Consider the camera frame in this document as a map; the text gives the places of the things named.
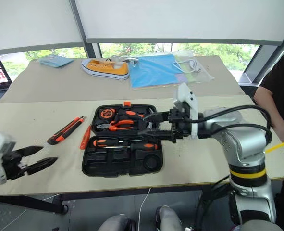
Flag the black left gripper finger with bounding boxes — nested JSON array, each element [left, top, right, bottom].
[[25, 156, 59, 176], [12, 145, 44, 160]]

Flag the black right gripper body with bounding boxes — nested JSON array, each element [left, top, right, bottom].
[[168, 107, 193, 144]]

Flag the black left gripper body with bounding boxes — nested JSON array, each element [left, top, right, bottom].
[[0, 154, 28, 181]]

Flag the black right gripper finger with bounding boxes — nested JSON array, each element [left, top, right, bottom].
[[143, 111, 171, 124], [138, 129, 174, 143]]

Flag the black orange utility knife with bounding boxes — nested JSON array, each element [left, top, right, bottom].
[[47, 115, 86, 146]]

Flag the black plastic tool case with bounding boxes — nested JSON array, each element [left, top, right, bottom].
[[81, 103, 164, 178]]

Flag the pastel paper sheets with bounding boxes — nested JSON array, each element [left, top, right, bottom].
[[175, 72, 197, 84]]

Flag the black orange tape measure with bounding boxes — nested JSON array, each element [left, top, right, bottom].
[[99, 108, 116, 120]]

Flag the clear plastic zip bag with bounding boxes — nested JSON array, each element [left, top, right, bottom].
[[173, 50, 216, 84]]

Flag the small clear plastic packet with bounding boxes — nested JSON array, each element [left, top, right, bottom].
[[111, 54, 140, 66]]

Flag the yellow canvas sneaker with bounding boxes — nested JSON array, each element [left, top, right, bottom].
[[81, 59, 130, 81]]

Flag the grey rounded shape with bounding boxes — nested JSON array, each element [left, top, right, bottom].
[[97, 214, 136, 231], [155, 206, 184, 231]]

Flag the light blue fabric packet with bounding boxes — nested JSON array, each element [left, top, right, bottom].
[[38, 54, 74, 68]]

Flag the wide white roller blind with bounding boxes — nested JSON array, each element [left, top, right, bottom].
[[74, 0, 284, 46]]

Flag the grey window pillar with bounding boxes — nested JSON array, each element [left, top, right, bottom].
[[68, 0, 102, 59]]

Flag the person in dark shirt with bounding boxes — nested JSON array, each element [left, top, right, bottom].
[[259, 49, 284, 158]]

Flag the small white roller blind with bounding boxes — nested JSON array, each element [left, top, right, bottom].
[[0, 0, 85, 51]]

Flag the black orange handled screwdriver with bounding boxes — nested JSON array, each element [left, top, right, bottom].
[[105, 143, 159, 152], [93, 138, 145, 148]]

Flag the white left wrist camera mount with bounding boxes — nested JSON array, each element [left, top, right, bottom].
[[0, 131, 15, 185]]

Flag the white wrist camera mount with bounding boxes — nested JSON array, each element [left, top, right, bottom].
[[172, 83, 200, 141], [0, 131, 15, 185]]

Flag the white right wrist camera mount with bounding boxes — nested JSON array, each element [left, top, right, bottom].
[[172, 83, 200, 141]]

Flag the black orange handled tool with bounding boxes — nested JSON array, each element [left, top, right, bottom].
[[117, 108, 145, 120]]

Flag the orange handled pliers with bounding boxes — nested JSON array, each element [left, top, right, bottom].
[[96, 119, 136, 132]]

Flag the black table frame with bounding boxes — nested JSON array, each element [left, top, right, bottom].
[[0, 194, 69, 215]]

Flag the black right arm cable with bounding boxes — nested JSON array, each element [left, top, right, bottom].
[[191, 105, 273, 146]]

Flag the white charging cable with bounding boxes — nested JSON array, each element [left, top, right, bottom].
[[172, 59, 203, 74]]

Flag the thin white hanging cable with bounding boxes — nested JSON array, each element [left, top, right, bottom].
[[138, 187, 152, 231]]

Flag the yellow cable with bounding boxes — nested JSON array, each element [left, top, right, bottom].
[[265, 136, 284, 154]]

